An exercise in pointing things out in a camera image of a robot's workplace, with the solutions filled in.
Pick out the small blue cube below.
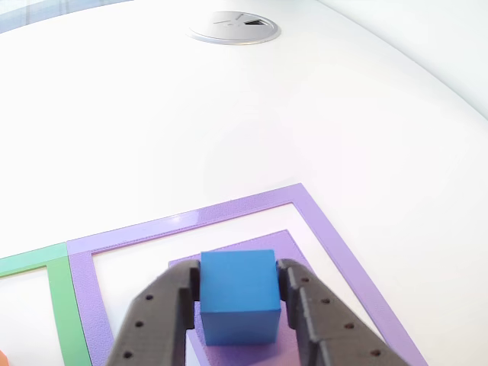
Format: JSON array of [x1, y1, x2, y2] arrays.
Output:
[[200, 249, 283, 347]]

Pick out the flat purple block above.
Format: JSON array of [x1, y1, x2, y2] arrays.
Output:
[[167, 228, 307, 366]]

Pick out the silver table grommet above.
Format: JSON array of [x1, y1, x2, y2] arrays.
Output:
[[185, 10, 282, 46]]

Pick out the purple square frame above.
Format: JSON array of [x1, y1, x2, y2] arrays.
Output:
[[66, 182, 430, 366]]

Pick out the green square frame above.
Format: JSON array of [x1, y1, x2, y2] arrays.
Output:
[[0, 242, 92, 366]]

